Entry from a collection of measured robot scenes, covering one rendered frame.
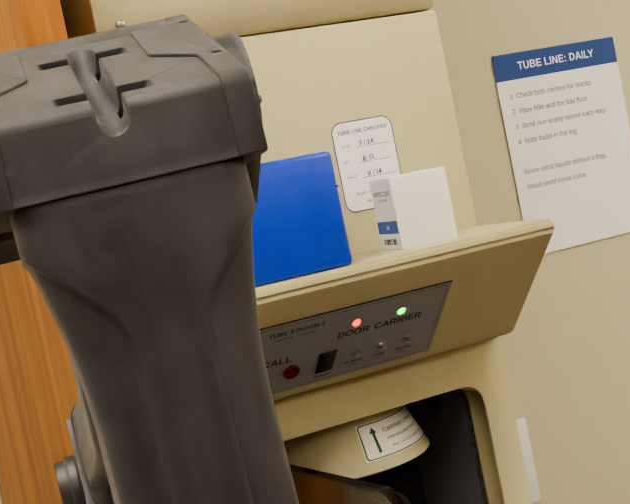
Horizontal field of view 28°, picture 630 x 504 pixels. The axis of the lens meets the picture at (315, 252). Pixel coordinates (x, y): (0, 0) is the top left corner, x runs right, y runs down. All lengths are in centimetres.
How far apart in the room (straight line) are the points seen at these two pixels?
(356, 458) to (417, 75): 35
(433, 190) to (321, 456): 26
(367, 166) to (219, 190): 78
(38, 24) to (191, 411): 62
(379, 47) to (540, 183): 65
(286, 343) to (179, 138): 66
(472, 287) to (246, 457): 73
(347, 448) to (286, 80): 33
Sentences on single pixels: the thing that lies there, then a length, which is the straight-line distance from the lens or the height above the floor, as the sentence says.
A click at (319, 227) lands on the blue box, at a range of 96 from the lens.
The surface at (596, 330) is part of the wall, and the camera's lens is 179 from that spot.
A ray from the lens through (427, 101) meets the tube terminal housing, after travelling 114.
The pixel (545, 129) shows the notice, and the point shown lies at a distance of 175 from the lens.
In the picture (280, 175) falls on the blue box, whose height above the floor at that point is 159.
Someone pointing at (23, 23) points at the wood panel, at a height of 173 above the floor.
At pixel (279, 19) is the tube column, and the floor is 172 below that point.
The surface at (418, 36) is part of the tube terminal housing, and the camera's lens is 115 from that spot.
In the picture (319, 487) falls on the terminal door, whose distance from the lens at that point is 83.
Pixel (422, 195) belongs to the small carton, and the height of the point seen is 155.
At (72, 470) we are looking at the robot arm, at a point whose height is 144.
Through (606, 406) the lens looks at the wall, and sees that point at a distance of 180.
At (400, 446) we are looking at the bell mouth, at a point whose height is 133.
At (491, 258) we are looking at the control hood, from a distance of 104.
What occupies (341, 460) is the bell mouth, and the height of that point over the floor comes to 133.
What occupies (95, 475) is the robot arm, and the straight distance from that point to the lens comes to 69.
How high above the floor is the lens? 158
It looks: 3 degrees down
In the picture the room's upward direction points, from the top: 11 degrees counter-clockwise
